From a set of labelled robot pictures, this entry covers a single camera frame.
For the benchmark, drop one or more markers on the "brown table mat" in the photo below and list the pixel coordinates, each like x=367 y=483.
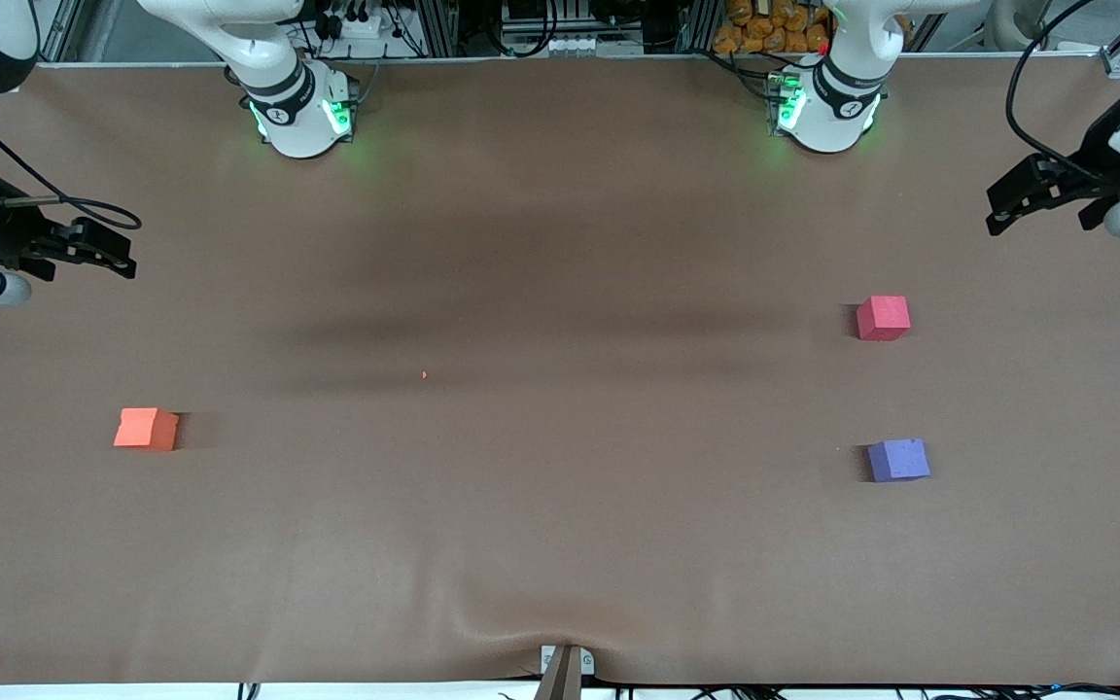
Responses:
x=560 y=535

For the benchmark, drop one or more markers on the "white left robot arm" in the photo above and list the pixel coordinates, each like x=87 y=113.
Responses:
x=837 y=119

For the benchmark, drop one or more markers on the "orange foam block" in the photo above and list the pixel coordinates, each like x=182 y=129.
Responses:
x=144 y=430

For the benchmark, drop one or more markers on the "grey metal clamp bracket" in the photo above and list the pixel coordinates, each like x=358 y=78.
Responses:
x=587 y=663

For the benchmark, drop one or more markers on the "purple foam block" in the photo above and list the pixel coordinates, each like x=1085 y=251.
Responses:
x=898 y=461

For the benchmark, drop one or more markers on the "white connector row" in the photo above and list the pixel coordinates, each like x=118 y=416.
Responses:
x=565 y=45

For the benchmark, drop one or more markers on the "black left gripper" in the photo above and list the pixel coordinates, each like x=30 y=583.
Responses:
x=1093 y=167

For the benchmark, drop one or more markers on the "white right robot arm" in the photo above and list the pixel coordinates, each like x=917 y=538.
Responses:
x=299 y=128

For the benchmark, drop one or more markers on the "orange snack bag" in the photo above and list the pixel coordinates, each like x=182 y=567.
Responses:
x=769 y=27

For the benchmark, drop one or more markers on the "red foam block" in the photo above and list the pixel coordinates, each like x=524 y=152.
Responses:
x=883 y=319

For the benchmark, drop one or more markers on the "white power strip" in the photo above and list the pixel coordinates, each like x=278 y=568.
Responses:
x=358 y=26

